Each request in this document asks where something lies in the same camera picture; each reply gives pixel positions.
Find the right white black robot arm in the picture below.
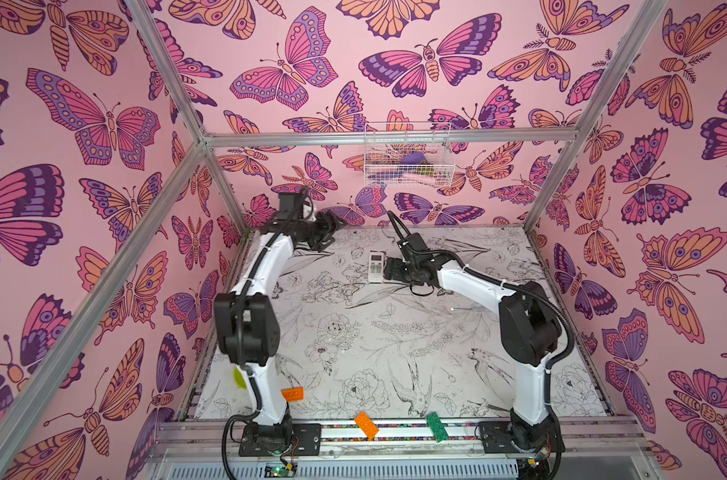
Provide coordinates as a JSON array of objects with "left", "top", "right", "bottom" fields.
[{"left": 383, "top": 211, "right": 575, "bottom": 454}]

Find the purple object in basket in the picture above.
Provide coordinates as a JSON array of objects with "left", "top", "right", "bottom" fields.
[{"left": 399, "top": 152, "right": 429, "bottom": 167}]

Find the white slotted cable duct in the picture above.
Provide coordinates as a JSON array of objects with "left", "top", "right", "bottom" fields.
[{"left": 158, "top": 458, "right": 521, "bottom": 480}]

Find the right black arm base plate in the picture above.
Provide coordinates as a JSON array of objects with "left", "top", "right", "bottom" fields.
[{"left": 477, "top": 419, "right": 565, "bottom": 456}]

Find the small green circuit board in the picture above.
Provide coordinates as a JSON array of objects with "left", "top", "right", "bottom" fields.
[{"left": 264, "top": 463, "right": 298, "bottom": 479}]

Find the white wire basket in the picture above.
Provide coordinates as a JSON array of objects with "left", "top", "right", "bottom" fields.
[{"left": 361, "top": 123, "right": 455, "bottom": 189}]

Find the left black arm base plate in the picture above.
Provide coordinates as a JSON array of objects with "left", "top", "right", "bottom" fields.
[{"left": 239, "top": 423, "right": 322, "bottom": 457}]

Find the white remote control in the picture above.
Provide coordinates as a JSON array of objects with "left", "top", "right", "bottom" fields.
[{"left": 367, "top": 251, "right": 387, "bottom": 284}]

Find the orange lego brick on rail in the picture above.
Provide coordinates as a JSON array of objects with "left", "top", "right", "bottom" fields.
[{"left": 355, "top": 412, "right": 379, "bottom": 441}]

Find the green lego brick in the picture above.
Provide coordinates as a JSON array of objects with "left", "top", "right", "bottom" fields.
[{"left": 425, "top": 412, "right": 449, "bottom": 443}]

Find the aluminium front rail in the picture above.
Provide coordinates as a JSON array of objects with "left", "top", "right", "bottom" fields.
[{"left": 151, "top": 416, "right": 649, "bottom": 462}]

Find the lime green bowl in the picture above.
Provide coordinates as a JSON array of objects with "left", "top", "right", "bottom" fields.
[{"left": 233, "top": 367, "right": 247, "bottom": 390}]

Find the orange lego brick left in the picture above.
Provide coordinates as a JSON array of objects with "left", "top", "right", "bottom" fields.
[{"left": 281, "top": 387, "right": 305, "bottom": 402}]

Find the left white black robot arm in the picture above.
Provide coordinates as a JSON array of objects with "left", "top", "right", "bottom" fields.
[{"left": 214, "top": 187, "right": 345, "bottom": 453}]

